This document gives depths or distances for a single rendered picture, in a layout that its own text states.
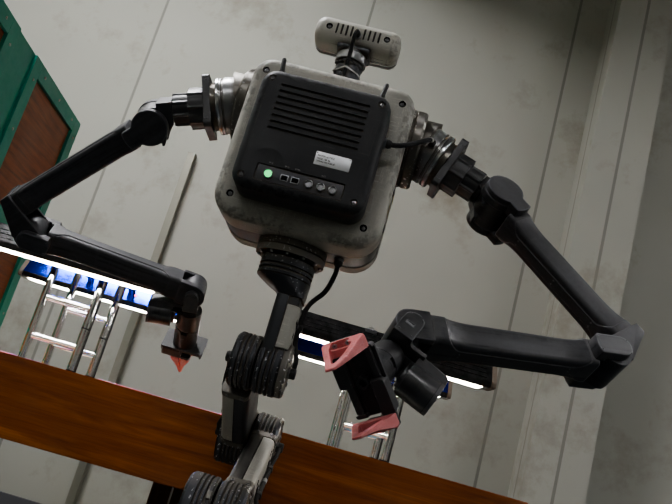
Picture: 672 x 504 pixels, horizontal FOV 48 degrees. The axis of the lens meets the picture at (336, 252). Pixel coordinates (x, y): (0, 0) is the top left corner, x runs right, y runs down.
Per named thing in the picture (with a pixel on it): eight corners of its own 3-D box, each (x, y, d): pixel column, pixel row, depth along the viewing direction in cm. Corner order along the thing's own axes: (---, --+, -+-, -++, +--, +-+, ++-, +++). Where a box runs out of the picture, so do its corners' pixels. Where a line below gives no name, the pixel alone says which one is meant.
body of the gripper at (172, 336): (168, 332, 190) (171, 310, 185) (207, 344, 190) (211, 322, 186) (159, 349, 184) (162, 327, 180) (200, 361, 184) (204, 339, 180)
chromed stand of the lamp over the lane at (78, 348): (49, 401, 206) (106, 248, 217) (-22, 381, 206) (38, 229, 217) (68, 404, 224) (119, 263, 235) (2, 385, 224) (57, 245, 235)
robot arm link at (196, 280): (19, 226, 164) (34, 208, 174) (12, 249, 166) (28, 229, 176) (206, 295, 173) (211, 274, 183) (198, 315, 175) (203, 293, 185)
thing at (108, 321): (85, 407, 245) (131, 277, 256) (25, 389, 244) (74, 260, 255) (98, 409, 263) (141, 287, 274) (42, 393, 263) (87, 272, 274)
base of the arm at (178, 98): (210, 125, 155) (208, 72, 158) (171, 127, 155) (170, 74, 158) (217, 141, 163) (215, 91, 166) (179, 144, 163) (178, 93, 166)
